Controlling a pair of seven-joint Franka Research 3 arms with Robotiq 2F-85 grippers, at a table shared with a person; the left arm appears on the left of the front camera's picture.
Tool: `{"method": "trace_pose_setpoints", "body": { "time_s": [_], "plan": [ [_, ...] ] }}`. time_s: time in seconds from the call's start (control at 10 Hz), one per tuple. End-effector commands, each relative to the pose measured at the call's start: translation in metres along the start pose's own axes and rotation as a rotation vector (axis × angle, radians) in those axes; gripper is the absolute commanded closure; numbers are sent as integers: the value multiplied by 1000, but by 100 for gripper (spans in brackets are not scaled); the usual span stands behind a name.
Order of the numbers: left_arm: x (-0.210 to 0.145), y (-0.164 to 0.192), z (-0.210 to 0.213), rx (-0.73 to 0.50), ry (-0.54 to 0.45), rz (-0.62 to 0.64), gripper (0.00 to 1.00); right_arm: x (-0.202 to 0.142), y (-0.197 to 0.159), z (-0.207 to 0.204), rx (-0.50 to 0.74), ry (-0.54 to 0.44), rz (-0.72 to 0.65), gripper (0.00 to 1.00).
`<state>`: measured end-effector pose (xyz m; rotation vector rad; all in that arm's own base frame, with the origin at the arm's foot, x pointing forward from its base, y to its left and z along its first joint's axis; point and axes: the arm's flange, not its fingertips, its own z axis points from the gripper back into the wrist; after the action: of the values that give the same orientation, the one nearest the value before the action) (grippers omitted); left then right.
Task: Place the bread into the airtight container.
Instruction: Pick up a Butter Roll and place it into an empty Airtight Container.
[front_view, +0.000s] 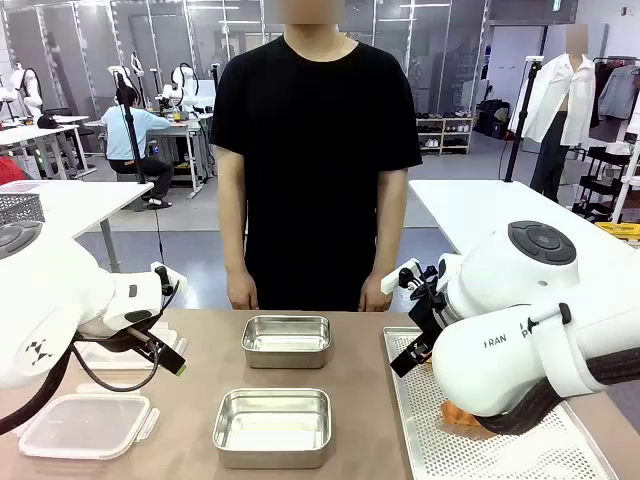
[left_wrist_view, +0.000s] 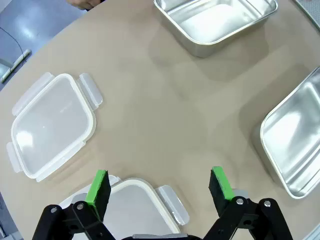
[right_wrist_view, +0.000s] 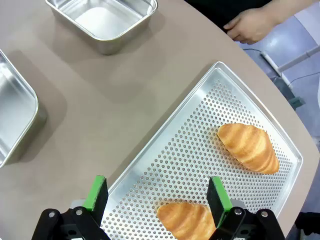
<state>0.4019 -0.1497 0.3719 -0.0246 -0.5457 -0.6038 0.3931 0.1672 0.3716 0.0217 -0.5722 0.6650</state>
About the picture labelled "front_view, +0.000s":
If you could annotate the clear plastic clip lid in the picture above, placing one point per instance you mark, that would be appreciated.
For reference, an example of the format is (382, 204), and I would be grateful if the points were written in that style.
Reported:
(107, 357)
(85, 425)

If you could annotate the seated person light blue shirt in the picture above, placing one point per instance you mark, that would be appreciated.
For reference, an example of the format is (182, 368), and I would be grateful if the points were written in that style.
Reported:
(122, 135)

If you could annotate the black tripod pole white head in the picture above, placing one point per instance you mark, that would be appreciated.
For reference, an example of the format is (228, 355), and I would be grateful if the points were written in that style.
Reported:
(520, 120)

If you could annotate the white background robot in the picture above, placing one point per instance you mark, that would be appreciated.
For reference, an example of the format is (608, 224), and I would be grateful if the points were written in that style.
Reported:
(27, 90)
(122, 75)
(182, 90)

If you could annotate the clothes rack with garments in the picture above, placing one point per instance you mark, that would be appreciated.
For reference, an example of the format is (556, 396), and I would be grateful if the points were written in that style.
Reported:
(617, 95)

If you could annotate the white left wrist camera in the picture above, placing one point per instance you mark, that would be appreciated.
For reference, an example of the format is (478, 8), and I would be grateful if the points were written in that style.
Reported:
(172, 280)

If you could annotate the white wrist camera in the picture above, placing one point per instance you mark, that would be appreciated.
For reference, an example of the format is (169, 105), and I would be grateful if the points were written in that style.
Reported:
(397, 279)
(172, 280)

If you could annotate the black bag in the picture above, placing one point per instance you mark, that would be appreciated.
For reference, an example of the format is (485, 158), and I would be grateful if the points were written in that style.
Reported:
(492, 120)

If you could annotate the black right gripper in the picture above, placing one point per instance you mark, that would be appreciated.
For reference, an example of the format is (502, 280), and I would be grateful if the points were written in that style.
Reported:
(429, 310)

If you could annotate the yellow crate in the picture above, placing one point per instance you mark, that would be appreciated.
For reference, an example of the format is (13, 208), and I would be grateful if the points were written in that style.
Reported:
(620, 232)

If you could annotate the perforated metal baking tray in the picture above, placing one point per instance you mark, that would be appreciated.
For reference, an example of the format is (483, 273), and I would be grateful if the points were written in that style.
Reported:
(430, 450)

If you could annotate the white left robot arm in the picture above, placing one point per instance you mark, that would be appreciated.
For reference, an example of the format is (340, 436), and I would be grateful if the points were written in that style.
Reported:
(50, 290)

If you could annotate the person's left forearm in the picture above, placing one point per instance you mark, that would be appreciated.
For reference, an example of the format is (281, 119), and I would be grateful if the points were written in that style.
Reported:
(387, 240)

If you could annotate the person's right forearm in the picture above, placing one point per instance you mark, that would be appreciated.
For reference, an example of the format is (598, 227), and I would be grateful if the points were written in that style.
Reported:
(234, 240)

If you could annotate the white background desk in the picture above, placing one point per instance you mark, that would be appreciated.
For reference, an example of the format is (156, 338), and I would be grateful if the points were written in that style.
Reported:
(45, 135)

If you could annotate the white shoe rack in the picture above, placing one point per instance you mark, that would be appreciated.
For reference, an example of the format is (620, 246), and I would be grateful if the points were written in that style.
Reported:
(445, 135)

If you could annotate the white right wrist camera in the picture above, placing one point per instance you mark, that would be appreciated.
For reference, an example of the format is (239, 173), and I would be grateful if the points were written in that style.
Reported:
(397, 279)

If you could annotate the white table with grey leg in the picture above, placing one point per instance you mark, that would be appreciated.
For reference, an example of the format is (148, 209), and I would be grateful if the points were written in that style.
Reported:
(90, 205)

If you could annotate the red object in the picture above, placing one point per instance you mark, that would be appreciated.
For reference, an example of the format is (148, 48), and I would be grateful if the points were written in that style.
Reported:
(9, 170)

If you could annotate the large white table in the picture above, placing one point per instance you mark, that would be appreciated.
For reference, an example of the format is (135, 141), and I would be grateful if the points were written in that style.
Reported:
(475, 210)

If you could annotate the person in black t-shirt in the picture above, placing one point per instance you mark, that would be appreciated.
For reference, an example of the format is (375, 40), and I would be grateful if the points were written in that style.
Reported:
(310, 150)

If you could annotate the mannequin with white shirt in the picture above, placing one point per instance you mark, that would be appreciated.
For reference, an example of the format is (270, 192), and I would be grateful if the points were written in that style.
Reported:
(575, 100)

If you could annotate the black utility cart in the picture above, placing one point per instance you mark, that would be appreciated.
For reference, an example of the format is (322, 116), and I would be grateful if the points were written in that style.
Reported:
(600, 185)

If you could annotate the person's left hand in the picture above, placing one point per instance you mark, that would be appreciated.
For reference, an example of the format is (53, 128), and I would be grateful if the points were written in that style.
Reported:
(376, 295)

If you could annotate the person's right hand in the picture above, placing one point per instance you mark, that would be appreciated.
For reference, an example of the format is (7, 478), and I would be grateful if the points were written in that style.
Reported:
(242, 292)

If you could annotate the grey mesh basket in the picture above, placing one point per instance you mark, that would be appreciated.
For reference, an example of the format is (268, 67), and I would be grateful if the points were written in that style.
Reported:
(20, 207)

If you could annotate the black cap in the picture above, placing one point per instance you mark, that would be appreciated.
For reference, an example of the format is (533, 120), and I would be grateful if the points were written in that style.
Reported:
(48, 121)

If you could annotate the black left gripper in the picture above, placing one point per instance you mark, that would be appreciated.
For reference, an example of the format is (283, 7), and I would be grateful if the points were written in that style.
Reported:
(115, 340)

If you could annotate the stainless steel container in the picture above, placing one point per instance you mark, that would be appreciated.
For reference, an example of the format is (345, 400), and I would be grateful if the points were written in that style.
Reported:
(286, 340)
(272, 425)

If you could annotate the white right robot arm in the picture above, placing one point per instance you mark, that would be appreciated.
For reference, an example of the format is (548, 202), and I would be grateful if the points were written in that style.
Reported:
(500, 300)

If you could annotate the grey background workbench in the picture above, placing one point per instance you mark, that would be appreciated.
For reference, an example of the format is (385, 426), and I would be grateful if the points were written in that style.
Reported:
(185, 130)

